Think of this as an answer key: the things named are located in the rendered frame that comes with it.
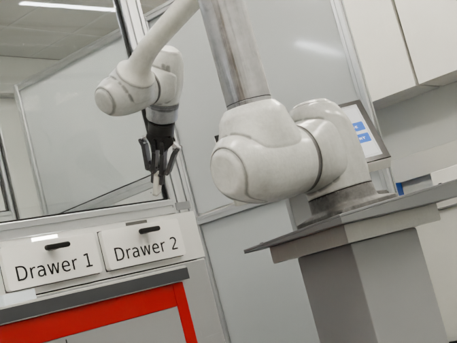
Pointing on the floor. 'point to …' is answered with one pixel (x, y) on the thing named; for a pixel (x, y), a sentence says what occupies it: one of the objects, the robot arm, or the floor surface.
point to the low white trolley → (106, 313)
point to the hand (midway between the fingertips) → (157, 183)
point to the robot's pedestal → (370, 280)
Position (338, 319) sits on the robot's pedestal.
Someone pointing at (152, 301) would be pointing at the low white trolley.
